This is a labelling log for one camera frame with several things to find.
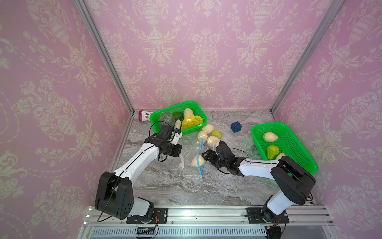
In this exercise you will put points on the cream pear from bag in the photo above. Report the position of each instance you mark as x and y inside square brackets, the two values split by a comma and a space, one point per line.
[279, 157]

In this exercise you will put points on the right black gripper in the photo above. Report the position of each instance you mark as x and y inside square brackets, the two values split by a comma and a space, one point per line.
[211, 157]

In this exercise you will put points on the cream pear outside bag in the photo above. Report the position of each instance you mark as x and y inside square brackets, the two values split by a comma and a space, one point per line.
[208, 128]

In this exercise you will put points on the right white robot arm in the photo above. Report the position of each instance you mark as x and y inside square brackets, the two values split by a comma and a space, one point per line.
[294, 182]

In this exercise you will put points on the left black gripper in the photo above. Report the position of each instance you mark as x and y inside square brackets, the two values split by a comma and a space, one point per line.
[178, 151]

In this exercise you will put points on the blue cube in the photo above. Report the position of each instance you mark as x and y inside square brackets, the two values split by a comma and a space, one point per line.
[236, 127]

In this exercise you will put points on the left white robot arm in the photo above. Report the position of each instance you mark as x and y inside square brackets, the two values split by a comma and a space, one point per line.
[115, 196]

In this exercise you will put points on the green basket with produce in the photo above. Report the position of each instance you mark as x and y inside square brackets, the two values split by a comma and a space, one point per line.
[154, 119]

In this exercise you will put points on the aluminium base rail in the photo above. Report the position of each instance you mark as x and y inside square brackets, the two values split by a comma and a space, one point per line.
[213, 222]

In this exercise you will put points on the pale cucumber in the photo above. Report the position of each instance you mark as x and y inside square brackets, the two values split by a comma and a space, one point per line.
[178, 124]

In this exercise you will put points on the dark green melon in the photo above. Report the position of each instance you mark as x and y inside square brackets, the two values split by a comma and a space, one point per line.
[167, 119]

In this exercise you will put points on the yellow-green lettuce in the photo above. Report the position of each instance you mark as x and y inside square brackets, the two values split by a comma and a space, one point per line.
[191, 121]

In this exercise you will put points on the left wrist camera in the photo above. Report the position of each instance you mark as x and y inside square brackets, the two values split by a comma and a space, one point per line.
[177, 134]

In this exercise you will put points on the green avocado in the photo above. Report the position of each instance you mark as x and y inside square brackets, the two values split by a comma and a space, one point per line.
[178, 115]

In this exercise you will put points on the pink white bottle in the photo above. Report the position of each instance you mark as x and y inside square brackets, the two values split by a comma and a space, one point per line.
[144, 115]

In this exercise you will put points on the empty green basket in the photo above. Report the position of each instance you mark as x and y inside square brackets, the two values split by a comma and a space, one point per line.
[287, 143]

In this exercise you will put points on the clear zip-top bag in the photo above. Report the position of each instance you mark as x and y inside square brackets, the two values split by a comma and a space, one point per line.
[219, 156]

